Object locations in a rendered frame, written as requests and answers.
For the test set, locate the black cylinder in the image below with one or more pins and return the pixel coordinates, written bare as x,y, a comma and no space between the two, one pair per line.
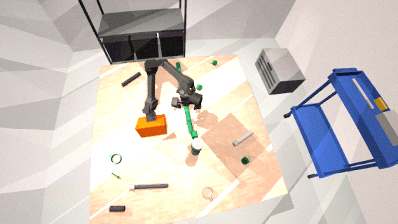
137,75

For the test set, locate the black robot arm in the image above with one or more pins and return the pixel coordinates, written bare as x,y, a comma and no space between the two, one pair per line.
186,82

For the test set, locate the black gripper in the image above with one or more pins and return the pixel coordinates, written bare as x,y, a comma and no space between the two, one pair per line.
175,102

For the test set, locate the green band with end cup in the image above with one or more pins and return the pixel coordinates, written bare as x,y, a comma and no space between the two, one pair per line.
194,135

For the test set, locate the white cylinder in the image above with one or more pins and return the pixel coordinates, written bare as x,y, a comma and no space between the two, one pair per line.
242,138

